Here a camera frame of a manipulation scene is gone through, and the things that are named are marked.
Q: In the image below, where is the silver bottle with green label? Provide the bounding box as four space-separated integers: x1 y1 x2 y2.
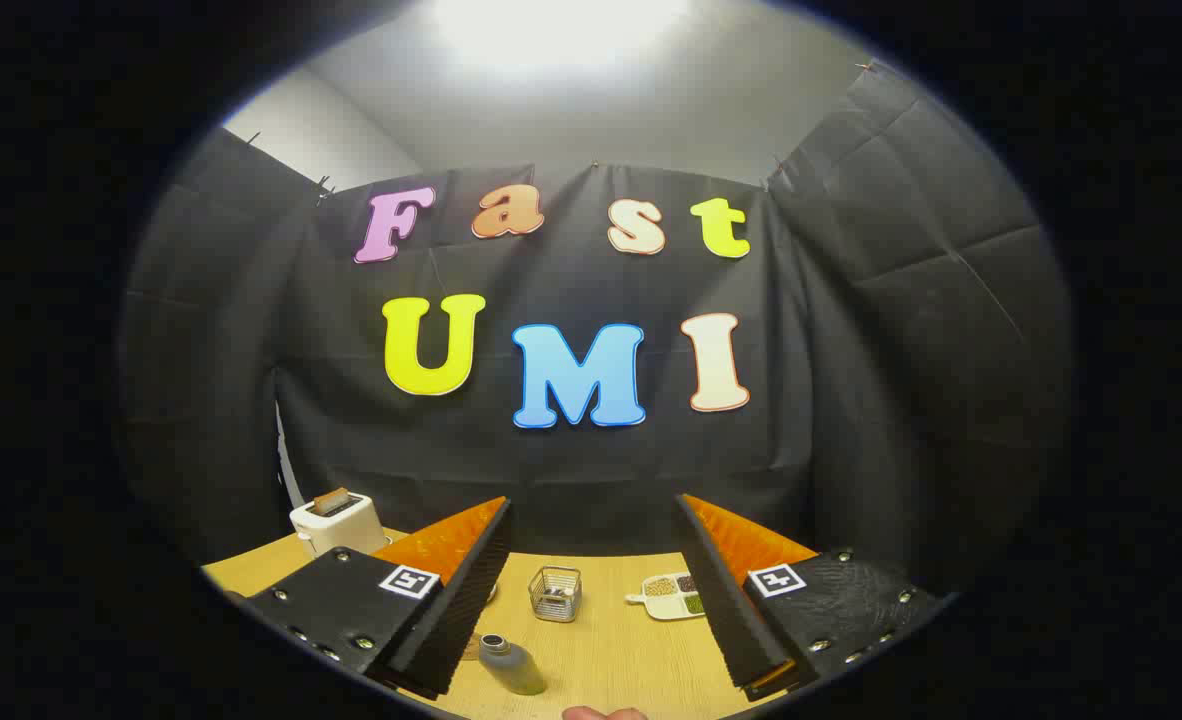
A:
478 633 548 697

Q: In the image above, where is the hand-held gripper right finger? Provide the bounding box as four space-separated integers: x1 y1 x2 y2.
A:
673 492 947 701

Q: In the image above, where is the wire basket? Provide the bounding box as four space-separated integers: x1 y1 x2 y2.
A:
528 565 584 624

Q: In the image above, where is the wooden table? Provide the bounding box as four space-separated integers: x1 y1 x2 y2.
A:
201 528 814 720

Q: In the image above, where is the white toaster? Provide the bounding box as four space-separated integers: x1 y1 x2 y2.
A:
289 488 389 559

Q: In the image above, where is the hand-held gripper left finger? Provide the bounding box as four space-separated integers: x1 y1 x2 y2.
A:
241 495 514 701

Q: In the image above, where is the white divided dish with beans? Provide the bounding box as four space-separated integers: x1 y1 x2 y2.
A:
626 572 708 622

